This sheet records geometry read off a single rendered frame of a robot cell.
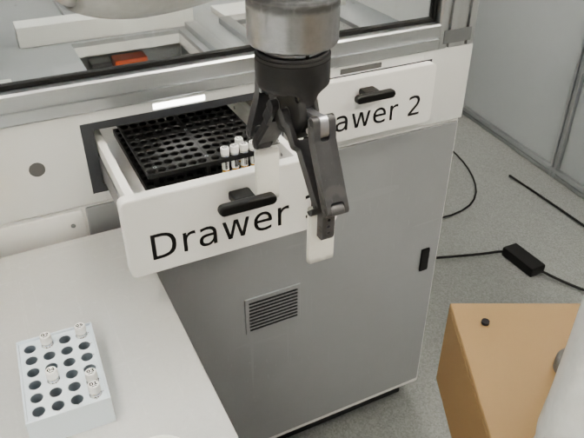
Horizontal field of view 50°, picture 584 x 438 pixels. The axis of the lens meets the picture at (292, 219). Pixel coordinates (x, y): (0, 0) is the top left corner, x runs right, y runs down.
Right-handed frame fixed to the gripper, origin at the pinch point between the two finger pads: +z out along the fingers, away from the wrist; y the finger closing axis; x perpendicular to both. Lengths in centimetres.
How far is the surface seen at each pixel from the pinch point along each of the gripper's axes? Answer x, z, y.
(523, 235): -130, 91, 75
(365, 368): -35, 73, 31
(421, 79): -40.0, 0.8, 29.9
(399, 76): -35.1, -0.7, 30.0
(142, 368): 19.5, 15.0, -0.4
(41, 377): 30.1, 11.5, -0.2
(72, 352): 26.4, 11.5, 2.0
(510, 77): -176, 63, 140
